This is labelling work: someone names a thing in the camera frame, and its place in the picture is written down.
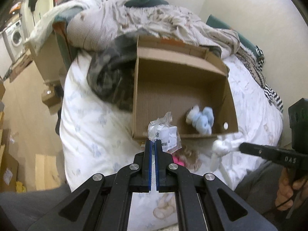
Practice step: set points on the pink round soft ball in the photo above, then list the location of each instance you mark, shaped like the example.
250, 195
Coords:
177, 161

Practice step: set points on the brown cardboard box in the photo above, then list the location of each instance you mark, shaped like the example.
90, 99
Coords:
171, 76

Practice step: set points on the clear plastic bag with scrunchie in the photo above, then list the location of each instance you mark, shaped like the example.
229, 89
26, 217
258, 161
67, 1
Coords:
163, 130

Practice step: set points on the white washing machine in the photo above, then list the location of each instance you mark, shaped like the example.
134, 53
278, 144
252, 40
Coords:
14, 40

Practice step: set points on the light blue fluffy socks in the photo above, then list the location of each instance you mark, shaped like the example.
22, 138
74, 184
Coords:
201, 120

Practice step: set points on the beige lace scrunchie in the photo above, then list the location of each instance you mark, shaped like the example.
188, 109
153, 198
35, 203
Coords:
191, 160

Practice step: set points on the dark green fleece garment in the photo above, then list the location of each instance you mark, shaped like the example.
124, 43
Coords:
111, 72

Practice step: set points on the person's right hand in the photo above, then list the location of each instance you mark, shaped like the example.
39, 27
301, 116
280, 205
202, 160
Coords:
285, 191

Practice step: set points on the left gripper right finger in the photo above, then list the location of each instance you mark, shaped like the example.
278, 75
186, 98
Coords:
204, 202

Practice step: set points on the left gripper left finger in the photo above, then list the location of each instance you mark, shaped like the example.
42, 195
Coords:
102, 202

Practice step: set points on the beige patterned blanket pile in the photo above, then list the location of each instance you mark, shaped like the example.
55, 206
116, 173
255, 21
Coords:
101, 21

